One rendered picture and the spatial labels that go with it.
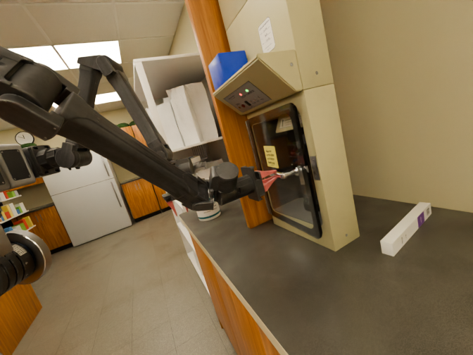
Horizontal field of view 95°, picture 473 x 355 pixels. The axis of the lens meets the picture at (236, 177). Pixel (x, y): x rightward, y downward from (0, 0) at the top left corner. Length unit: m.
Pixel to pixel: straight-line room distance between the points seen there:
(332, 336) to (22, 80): 0.65
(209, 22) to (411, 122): 0.80
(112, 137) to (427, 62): 0.89
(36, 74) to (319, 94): 0.58
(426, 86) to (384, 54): 0.18
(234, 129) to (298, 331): 0.69
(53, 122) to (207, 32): 0.70
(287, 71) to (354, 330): 0.57
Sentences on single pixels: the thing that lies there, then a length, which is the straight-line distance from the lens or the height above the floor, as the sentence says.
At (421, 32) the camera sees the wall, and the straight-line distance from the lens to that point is 0.95.
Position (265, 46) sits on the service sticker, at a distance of 0.74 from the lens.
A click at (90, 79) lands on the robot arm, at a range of 1.04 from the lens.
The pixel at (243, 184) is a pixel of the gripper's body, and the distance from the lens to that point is 0.60.
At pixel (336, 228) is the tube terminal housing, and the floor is 1.01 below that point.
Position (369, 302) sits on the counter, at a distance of 0.60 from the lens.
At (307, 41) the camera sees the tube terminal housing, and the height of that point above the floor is 1.52.
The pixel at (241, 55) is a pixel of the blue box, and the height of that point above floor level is 1.58.
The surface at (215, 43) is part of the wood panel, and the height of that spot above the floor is 1.70.
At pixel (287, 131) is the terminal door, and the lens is 0.64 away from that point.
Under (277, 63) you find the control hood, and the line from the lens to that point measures 0.59.
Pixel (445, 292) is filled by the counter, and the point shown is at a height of 0.94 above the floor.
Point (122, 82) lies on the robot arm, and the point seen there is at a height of 1.64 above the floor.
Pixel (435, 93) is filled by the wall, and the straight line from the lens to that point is 0.94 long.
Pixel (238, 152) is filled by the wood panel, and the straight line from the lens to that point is 0.91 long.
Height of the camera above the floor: 1.35
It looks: 11 degrees down
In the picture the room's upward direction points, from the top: 15 degrees counter-clockwise
